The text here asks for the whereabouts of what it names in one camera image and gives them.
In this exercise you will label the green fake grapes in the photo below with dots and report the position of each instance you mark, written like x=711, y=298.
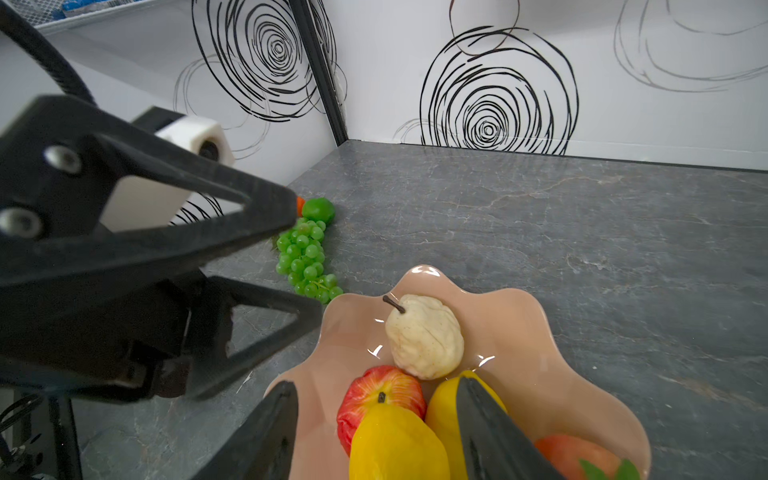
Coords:
x=301, y=259

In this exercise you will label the white wire wall shelf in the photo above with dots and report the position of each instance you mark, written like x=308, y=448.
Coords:
x=43, y=12

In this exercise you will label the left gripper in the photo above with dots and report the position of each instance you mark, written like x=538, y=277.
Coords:
x=109, y=204

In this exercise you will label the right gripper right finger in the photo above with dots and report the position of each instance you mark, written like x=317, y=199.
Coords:
x=494, y=447

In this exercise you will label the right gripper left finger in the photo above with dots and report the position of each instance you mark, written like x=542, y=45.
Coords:
x=262, y=447

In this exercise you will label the yellow fake pear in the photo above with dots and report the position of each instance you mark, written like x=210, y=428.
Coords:
x=392, y=442

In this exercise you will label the blue candy packet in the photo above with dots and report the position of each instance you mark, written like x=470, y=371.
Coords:
x=74, y=8

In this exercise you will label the pink wavy fruit bowl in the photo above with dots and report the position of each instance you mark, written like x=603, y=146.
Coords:
x=508, y=343

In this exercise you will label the red fake strawberry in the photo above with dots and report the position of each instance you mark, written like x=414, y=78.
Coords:
x=576, y=458

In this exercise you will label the yellow fake lemon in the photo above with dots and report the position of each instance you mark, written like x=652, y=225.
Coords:
x=442, y=418

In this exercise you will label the green fake lime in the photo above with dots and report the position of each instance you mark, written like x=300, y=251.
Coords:
x=319, y=209

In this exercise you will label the small orange fake tangerine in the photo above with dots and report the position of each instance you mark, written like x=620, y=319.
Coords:
x=300, y=202

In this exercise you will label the red fake apple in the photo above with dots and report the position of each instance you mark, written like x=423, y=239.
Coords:
x=384, y=384

